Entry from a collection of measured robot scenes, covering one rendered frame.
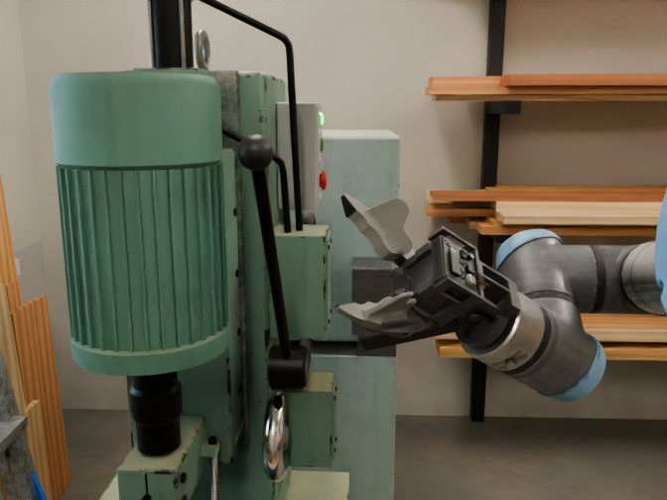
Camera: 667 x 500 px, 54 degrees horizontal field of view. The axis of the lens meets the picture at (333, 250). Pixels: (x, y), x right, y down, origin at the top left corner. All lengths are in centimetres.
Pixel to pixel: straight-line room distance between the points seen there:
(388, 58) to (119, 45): 119
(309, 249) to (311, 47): 214
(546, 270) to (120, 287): 50
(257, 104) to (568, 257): 45
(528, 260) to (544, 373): 16
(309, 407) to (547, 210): 182
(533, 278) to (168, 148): 46
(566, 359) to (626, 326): 209
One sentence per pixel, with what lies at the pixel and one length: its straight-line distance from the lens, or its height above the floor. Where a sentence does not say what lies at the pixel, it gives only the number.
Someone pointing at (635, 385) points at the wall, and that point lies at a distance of 350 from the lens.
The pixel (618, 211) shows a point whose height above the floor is 109.
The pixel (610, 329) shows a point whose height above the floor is 61.
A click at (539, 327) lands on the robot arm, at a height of 124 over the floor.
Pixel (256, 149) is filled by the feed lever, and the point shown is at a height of 143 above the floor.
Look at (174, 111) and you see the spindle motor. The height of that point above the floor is 147.
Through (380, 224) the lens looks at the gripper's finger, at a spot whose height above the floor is 135.
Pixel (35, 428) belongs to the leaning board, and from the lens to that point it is 258.
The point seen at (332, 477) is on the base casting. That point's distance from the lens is 128.
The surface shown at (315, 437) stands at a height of 101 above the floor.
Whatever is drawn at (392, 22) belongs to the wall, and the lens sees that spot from 299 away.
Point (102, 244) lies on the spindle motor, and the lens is 69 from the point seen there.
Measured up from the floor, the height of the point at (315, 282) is 123.
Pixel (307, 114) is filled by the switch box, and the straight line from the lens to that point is 98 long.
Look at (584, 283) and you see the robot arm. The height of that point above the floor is 126.
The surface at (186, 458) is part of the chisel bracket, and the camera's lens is 83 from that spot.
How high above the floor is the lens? 147
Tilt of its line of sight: 12 degrees down
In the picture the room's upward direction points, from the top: straight up
